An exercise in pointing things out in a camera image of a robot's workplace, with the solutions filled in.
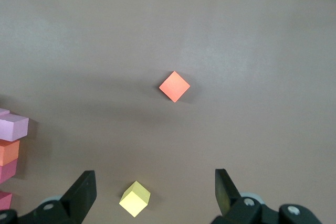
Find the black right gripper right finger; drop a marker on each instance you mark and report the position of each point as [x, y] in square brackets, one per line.
[225, 195]

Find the orange foam cube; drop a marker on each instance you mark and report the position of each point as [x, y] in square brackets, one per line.
[9, 151]
[174, 86]

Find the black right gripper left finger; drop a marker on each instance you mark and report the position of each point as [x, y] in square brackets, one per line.
[78, 195]

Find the red foam cube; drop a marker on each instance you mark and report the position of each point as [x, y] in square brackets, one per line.
[8, 171]
[5, 200]

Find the yellow foam cube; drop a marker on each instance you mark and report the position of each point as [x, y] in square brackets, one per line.
[135, 200]

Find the pink foam cube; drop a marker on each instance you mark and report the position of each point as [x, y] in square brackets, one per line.
[3, 111]
[13, 128]

